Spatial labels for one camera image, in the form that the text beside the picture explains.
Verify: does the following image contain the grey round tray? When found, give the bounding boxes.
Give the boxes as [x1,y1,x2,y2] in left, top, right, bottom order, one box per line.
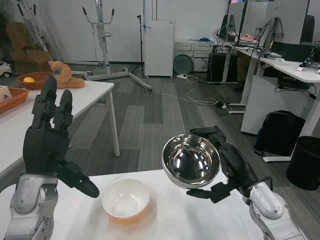
[173,54,195,74]

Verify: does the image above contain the black floor power strip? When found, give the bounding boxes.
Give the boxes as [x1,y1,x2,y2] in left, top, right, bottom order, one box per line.
[214,100,234,111]

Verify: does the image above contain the printed beige box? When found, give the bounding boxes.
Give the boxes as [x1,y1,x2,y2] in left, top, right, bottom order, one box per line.
[0,85,13,104]

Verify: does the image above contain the brown cardboard boxes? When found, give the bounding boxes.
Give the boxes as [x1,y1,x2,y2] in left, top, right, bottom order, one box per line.
[6,21,53,74]

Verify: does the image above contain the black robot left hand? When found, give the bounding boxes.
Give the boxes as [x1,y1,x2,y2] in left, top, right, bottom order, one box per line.
[22,75,100,199]

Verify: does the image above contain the white floor cable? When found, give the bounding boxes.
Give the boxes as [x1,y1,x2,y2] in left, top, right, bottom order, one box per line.
[149,76,221,106]

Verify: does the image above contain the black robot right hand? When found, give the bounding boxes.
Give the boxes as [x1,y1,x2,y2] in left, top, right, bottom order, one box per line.
[186,125,260,204]

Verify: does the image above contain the pink cloth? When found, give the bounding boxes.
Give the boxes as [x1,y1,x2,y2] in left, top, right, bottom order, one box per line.
[240,33,259,42]

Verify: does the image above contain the black waste bin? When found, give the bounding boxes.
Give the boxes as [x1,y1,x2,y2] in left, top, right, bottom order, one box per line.
[285,135,320,192]

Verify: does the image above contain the black tripod stand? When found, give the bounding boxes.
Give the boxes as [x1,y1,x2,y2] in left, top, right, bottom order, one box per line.
[129,14,146,79]

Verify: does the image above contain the white perforated cabinet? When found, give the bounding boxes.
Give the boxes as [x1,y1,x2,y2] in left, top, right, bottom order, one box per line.
[144,19,176,78]

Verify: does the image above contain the black laptop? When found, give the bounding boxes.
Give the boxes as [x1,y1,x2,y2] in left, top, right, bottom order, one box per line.
[270,41,317,64]

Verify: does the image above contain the black backpack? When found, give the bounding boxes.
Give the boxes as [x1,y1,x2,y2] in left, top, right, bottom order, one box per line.
[253,110,307,157]

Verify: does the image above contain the white bowl orange outside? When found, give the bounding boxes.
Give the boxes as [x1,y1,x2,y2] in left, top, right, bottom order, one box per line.
[101,178,151,224]

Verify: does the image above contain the white long office desk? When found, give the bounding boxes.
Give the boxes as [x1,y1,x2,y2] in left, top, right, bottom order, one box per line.
[213,39,262,115]

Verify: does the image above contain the small electronics board assembly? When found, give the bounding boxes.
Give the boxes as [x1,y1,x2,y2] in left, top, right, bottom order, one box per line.
[296,41,320,72]

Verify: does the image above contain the orange plush toy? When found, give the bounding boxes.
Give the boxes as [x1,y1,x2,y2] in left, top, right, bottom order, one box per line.
[47,60,87,89]

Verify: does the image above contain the rectangular orange wicker basket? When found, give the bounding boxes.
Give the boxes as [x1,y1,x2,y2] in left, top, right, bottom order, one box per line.
[0,87,30,115]

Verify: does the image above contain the black computer tower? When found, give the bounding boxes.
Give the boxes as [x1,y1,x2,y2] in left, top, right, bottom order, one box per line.
[207,52,239,84]

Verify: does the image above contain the brown bowl with lemon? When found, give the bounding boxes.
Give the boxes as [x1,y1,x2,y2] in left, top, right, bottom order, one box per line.
[16,71,54,91]

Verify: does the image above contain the white wheeled lift stand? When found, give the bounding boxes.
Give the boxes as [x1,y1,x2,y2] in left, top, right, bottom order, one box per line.
[71,0,153,91]

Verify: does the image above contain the shiny metal bowl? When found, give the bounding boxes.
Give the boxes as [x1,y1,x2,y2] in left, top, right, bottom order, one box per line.
[161,133,222,190]

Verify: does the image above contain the white drawer cabinet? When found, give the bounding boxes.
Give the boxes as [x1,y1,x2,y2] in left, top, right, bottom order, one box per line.
[174,41,215,73]

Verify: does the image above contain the white toy car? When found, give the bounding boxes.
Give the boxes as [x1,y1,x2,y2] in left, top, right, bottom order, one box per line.
[0,60,13,79]

